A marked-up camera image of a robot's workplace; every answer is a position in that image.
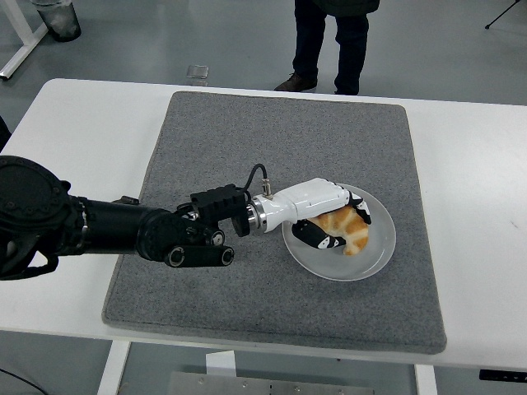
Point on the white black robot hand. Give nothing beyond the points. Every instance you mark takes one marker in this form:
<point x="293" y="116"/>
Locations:
<point x="309" y="197"/>

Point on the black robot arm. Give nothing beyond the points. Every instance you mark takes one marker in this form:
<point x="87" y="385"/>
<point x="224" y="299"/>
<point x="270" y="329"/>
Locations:
<point x="115" y="226"/>

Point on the person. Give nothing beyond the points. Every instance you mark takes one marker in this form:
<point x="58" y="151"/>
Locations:
<point x="350" y="41"/>

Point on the grey felt mat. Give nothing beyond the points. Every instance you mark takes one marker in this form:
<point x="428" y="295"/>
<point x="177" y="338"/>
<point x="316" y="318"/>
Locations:
<point x="247" y="308"/>

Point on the grey metal plate with screws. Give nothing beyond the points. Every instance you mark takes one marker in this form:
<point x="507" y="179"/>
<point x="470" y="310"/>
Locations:
<point x="263" y="384"/>

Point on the white table leg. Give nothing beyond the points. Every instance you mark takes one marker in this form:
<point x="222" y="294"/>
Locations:
<point x="111" y="370"/>
<point x="425" y="380"/>

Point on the metal floor socket cover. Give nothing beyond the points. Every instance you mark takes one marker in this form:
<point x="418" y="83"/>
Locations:
<point x="197" y="72"/>

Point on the grey round plate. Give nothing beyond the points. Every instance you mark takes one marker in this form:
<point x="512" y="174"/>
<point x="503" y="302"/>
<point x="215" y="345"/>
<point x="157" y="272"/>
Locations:
<point x="370" y="263"/>

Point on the black table control panel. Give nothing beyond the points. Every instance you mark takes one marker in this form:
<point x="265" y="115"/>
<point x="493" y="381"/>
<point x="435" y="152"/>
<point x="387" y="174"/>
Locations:
<point x="504" y="375"/>

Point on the golden croissant bread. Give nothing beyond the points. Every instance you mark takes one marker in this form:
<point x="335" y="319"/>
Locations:
<point x="354" y="232"/>

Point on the dark mesh trash bin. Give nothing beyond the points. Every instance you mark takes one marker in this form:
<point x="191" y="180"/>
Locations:
<point x="59" y="20"/>

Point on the black tripod leg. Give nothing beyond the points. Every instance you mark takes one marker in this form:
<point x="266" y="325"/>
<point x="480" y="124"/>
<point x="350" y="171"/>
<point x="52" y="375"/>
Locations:
<point x="504" y="15"/>

